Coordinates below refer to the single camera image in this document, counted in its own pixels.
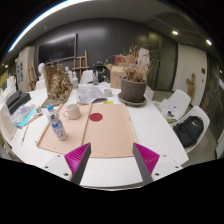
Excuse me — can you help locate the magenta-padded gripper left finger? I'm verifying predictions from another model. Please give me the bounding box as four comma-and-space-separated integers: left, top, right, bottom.
42, 142, 92, 186

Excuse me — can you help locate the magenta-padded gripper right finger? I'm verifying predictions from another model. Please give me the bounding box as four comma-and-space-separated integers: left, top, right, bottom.
132, 142, 183, 186

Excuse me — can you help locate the white blue-capped drink bottle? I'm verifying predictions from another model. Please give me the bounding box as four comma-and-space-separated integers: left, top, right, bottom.
46, 103, 68, 142

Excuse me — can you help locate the flat round red coaster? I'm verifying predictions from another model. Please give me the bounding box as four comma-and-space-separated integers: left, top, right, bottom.
89, 112, 104, 123

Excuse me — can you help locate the white ceramic mug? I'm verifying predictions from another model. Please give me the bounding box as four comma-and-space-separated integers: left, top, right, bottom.
62, 103, 82, 121

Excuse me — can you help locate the black backpack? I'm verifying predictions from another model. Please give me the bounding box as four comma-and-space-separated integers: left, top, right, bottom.
173, 115, 205, 148

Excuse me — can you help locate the grey round pot saucer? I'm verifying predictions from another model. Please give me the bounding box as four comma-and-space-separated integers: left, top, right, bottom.
117, 92, 148, 108

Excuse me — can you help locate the open newspaper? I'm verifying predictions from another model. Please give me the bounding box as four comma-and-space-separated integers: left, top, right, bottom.
76, 85, 108, 105

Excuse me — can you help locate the white chair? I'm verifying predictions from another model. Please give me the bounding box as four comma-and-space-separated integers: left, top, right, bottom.
159, 89, 192, 121
34, 79, 47, 91
79, 69, 95, 85
169, 105, 211, 154

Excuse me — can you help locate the grey pot with dried plant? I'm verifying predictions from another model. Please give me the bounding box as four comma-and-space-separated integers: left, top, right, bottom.
120, 44, 150, 104

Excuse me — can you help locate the colourful iridescent folder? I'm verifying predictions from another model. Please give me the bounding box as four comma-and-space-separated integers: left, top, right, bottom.
11, 103, 37, 129

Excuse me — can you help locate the small white cup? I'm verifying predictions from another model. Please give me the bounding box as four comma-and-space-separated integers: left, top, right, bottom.
103, 87, 114, 98

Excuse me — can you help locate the small green-labelled bottle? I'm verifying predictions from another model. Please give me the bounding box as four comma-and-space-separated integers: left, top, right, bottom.
71, 70, 79, 90

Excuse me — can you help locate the grey glass jug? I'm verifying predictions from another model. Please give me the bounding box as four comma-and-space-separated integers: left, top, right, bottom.
92, 71, 100, 86

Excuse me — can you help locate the wooden figure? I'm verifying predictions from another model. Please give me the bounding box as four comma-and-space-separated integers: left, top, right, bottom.
185, 73, 197, 101

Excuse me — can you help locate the cardboard box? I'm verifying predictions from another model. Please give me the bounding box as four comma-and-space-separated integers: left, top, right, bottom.
106, 63, 128, 90

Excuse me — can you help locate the wooden easel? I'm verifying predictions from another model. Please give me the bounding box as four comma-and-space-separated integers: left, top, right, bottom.
72, 50, 90, 79

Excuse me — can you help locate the white plaster bust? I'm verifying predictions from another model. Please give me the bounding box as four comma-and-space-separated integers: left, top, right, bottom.
37, 62, 47, 82

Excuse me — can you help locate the white plaster statue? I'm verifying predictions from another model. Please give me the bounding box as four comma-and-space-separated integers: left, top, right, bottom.
138, 47, 151, 68

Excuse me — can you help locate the red box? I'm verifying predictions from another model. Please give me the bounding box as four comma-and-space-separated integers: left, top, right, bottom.
114, 54, 126, 66

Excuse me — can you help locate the black wall screen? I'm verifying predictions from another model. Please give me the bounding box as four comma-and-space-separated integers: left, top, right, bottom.
37, 33, 78, 64

